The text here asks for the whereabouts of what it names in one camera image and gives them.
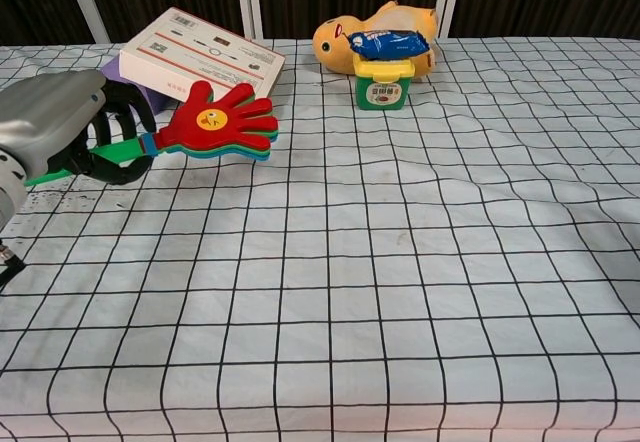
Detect white partition post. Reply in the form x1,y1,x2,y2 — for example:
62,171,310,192
233,0,265,41
59,0,111,44
434,0,464,39

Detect white checkered tablecloth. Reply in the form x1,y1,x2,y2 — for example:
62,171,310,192
0,36,640,442

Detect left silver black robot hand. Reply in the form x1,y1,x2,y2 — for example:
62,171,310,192
0,69,159,187

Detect blue cookie packet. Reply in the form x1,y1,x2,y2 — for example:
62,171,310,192
347,28,432,60

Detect green container yellow lid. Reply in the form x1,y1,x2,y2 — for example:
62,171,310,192
352,54,416,111

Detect yellow plush toy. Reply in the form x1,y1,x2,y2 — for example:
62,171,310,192
312,0,440,86

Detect white cardboard product box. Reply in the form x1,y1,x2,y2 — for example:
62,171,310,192
118,6,287,108

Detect purple block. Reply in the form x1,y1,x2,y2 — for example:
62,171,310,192
99,54,176,118

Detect red hand clapper toy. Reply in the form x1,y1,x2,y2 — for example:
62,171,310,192
22,80,279,187

